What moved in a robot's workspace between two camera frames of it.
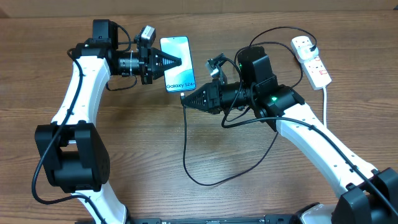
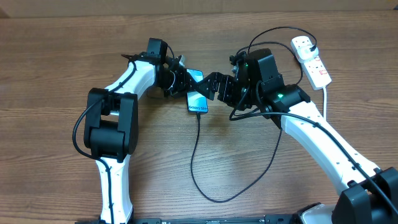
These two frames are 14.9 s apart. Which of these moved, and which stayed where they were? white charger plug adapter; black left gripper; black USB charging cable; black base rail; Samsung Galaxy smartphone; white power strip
Moved: black USB charging cable; black left gripper; Samsung Galaxy smartphone
Stayed: black base rail; white charger plug adapter; white power strip
